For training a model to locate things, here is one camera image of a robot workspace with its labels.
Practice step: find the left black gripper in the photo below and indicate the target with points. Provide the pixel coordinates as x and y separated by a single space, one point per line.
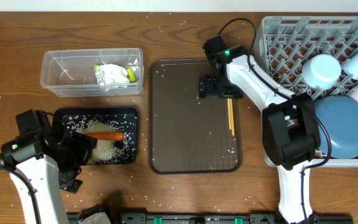
86 144

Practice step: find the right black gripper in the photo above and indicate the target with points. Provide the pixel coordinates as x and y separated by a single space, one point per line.
207 87

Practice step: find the wooden chopstick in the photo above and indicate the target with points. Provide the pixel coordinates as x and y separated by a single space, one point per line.
229 111
233 130

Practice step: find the orange carrot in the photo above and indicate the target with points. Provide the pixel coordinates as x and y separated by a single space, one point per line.
107 136

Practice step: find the pile of white rice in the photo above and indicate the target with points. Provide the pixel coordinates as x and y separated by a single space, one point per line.
107 152

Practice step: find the white wrapper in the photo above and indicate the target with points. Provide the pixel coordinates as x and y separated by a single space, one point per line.
112 74

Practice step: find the light blue bowl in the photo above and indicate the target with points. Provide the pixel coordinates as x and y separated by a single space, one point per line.
321 72

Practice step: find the dark blue plate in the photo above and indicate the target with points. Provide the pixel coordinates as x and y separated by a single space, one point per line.
339 115

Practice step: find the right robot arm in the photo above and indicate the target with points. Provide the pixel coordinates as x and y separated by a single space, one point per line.
290 134

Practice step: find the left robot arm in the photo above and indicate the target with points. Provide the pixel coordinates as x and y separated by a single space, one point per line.
41 167

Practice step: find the grey dishwasher rack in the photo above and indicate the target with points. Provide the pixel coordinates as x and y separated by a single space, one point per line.
284 44

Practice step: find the black plastic tray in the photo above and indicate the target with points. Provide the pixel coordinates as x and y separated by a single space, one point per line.
58 126

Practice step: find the dark brown serving tray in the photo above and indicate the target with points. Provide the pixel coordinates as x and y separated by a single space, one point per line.
189 134

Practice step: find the clear plastic container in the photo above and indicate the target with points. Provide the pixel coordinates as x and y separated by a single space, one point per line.
93 72

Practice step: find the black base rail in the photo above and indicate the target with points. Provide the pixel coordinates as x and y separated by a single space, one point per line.
253 218

